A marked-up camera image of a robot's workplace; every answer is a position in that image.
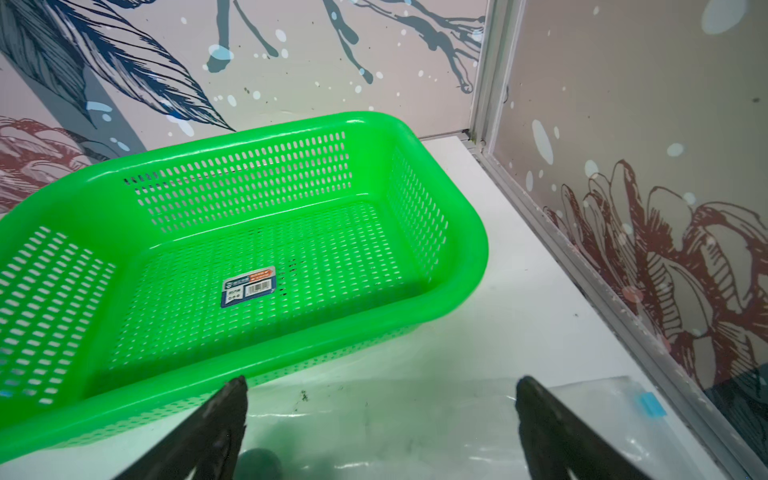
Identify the dark eggplant green stem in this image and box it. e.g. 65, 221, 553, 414
233, 448, 284, 480

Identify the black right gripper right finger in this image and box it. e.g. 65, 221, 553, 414
515, 376, 649, 480

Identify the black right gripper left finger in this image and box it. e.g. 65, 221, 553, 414
117, 376, 248, 479

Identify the green plastic basket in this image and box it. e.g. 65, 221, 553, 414
1, 112, 489, 461

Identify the small clear zip-top bag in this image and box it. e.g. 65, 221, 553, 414
240, 377, 714, 479

